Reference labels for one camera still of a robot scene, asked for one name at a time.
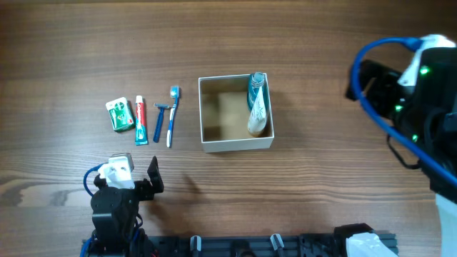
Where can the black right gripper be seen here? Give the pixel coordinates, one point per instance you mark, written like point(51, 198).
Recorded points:
point(362, 86)

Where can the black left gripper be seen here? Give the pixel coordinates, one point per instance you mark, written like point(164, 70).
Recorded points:
point(143, 186)

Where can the green Dettol soap box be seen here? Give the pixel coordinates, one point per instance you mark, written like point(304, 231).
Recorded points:
point(120, 114)

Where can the white leaf-print lotion tube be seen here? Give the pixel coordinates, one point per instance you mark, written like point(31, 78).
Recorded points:
point(258, 116)

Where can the blue mouthwash bottle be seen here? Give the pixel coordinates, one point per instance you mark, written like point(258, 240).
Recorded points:
point(256, 81)

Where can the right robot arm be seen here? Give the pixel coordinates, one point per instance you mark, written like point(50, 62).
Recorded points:
point(420, 104)

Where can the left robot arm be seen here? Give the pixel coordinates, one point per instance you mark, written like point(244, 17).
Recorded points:
point(115, 199)

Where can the blue disposable razor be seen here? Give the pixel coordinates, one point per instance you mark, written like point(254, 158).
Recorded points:
point(159, 121)

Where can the Colgate toothpaste tube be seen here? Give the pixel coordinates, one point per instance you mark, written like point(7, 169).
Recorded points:
point(141, 133)

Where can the blue white toothbrush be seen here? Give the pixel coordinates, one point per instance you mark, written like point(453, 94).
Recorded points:
point(175, 95)

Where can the white open cardboard box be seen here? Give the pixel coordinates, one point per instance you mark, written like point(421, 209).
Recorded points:
point(224, 113)

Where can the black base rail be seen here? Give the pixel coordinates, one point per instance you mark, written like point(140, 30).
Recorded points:
point(308, 244)

